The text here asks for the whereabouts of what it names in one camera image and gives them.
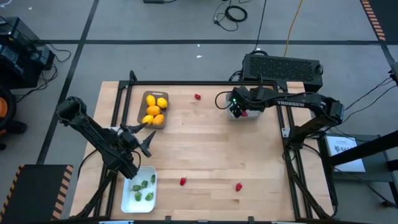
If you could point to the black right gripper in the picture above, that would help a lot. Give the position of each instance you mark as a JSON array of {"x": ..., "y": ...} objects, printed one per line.
[{"x": 239, "y": 96}]

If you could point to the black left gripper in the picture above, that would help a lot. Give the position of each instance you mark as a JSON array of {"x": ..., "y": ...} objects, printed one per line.
[{"x": 132, "y": 143}]

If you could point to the red strawberry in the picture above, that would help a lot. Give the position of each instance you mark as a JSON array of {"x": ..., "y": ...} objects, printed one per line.
[{"x": 238, "y": 186}]

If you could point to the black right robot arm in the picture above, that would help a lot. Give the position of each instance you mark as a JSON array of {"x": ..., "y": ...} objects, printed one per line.
[{"x": 295, "y": 102}]

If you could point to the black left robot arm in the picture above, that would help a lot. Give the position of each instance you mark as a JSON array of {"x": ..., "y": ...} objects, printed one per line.
[{"x": 90, "y": 130}]

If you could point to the light grey plastic basket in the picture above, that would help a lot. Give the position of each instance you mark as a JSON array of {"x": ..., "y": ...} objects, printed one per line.
[{"x": 253, "y": 115}]

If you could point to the brown translucent basket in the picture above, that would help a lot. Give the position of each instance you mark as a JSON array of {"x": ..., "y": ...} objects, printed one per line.
[{"x": 141, "y": 109}]

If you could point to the black computer case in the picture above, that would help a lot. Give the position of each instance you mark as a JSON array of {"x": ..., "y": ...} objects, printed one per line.
[{"x": 280, "y": 71}]

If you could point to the white rectangular tray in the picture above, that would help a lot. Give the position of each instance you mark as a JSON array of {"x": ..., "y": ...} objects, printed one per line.
[{"x": 140, "y": 207}]

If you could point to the white printed box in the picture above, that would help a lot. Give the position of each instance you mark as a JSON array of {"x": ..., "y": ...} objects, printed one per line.
[{"x": 345, "y": 152}]

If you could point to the black hazard-striped mat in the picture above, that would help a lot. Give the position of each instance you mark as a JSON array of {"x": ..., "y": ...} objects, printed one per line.
[
  {"x": 384, "y": 15},
  {"x": 34, "y": 193}
]

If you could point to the black diagonal beam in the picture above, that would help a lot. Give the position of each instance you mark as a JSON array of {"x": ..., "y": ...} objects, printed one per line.
[{"x": 367, "y": 149}]

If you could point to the orange and black machine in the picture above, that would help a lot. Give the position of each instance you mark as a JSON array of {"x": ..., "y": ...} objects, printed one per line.
[{"x": 4, "y": 109}]

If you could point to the black equipment cart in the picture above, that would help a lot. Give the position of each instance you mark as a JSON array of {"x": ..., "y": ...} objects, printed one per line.
[{"x": 18, "y": 53}]

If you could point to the grey side table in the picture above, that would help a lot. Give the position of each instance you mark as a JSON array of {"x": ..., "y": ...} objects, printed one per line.
[{"x": 379, "y": 174}]

